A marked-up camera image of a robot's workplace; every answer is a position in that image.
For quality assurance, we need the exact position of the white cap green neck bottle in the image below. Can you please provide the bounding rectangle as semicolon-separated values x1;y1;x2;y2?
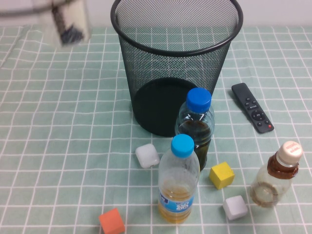
40;0;92;47

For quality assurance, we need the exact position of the cream cap brown label bottle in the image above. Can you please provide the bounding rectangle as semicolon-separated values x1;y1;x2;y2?
250;140;304;208

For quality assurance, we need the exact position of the black mesh wastebasket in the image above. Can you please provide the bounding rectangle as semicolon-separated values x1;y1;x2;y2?
110;0;244;137

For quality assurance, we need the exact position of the blue cap dark liquid bottle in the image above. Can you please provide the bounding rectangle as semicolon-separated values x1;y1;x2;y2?
175;87;215;172

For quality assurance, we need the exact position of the light blue cap yellow bottle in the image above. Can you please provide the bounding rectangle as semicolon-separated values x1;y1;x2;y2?
157;134;201;224

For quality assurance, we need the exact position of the yellow cube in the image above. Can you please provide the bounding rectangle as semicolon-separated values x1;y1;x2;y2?
209;161;235;190

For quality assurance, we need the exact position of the green checked tablecloth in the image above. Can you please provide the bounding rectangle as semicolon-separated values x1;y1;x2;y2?
0;23;312;234

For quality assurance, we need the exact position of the black remote control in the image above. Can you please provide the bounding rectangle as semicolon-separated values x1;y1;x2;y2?
231;82;275;134

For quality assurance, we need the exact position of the orange cube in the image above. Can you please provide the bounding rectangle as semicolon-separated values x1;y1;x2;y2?
98;208;126;234

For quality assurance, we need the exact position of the white cube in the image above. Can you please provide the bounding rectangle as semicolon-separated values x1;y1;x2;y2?
222;195;249;221

